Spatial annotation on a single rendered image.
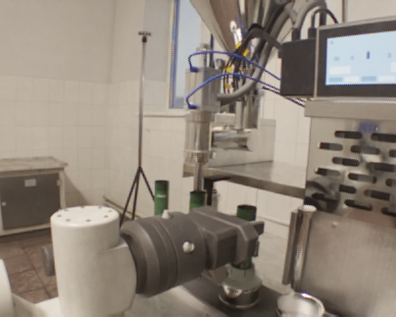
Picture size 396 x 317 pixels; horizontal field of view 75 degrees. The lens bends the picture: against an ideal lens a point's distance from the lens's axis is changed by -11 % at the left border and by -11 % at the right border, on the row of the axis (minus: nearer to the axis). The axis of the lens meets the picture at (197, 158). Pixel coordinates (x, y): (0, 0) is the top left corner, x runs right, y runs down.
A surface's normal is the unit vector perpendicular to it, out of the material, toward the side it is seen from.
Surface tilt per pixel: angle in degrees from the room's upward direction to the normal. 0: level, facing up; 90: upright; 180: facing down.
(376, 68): 90
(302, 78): 90
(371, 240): 90
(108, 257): 87
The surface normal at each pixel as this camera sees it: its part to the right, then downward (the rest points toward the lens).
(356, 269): -0.73, 0.05
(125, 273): 0.68, 0.07
